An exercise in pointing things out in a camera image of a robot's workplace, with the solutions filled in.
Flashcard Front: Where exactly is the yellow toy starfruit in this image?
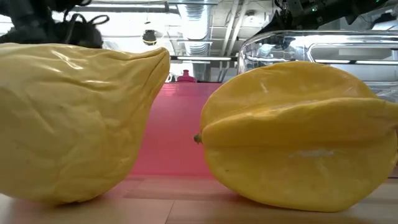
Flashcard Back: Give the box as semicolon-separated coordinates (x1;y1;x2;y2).
193;60;398;213

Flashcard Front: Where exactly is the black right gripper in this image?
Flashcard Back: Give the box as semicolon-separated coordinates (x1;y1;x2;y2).
257;0;312;35

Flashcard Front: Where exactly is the black hanging dome fixture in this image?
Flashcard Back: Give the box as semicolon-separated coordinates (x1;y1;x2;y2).
142;29;157;46

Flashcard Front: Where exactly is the silver ventilation duct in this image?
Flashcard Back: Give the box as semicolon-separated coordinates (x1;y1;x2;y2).
177;2;215;57

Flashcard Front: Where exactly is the red translucent plastic tray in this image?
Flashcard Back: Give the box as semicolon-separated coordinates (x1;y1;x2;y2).
130;82;223;179

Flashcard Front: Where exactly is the clear glass bowl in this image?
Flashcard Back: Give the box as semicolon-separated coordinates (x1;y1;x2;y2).
238;29;398;103

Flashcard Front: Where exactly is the yellow wrinkled toy fruit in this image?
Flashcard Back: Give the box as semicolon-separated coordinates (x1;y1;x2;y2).
0;42;171;206

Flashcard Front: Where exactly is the pink plastic bottle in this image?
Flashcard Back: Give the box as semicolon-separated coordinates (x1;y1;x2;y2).
176;69;197;83

